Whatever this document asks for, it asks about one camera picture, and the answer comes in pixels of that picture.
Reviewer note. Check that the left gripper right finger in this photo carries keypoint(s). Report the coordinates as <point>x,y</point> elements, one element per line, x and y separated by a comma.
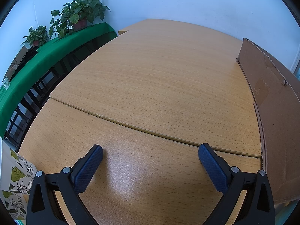
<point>258,205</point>

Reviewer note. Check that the green cloth covered table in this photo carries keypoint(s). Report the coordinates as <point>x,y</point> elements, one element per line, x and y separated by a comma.
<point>48,55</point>

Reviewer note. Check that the brown cardboard box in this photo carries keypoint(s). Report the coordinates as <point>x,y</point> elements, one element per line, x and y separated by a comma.
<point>276,101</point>

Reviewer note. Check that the small potted green plant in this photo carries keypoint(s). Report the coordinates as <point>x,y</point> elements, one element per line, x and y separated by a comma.
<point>36,37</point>

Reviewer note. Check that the large potted green plant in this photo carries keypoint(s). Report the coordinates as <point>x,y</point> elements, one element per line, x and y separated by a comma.
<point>67,20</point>

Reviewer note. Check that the leaf patterned paper cup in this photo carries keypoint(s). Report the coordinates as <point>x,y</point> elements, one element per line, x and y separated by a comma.
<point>17,175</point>

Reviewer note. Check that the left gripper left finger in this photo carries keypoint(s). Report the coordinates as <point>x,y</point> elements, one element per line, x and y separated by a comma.
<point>43,206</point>

